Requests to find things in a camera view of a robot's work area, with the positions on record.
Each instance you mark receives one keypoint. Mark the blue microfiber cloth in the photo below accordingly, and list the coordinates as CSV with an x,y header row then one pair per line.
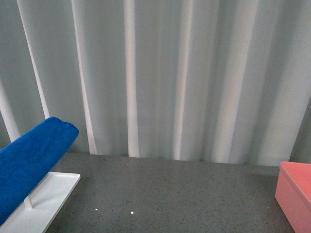
x,y
28,159

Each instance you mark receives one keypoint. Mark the white pleated curtain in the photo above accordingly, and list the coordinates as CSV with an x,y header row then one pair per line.
x,y
225,81

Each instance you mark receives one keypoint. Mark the white towel rack base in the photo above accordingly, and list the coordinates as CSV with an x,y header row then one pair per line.
x,y
39,209

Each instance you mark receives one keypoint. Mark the pink plastic box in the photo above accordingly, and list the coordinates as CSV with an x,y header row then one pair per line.
x,y
293,194

